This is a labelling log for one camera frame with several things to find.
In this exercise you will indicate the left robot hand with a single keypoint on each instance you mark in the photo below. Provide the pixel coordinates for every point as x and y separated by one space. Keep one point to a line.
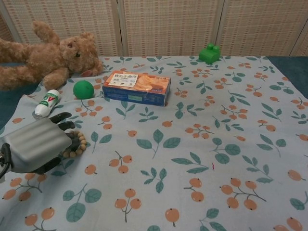
36 146

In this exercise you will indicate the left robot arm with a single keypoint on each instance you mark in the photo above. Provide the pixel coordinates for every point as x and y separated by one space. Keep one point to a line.
3 158

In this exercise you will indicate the white bottle green label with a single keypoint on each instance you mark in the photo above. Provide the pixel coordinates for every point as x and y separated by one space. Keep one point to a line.
47 103

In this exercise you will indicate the green ball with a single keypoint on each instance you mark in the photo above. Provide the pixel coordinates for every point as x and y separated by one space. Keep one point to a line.
83 89

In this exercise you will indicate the brown teddy bear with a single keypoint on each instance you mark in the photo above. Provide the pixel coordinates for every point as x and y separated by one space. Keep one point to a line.
48 57

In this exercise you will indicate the orange blue biscuit box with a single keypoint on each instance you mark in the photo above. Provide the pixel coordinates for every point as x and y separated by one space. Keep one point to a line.
137 86

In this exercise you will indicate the floral print tablecloth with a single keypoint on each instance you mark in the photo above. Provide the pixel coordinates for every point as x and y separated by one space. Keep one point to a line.
168 156

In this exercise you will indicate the bamboo folding screen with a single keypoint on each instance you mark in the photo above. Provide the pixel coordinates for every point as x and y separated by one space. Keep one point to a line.
168 26

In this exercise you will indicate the green toy building block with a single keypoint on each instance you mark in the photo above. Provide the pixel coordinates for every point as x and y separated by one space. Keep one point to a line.
209 55

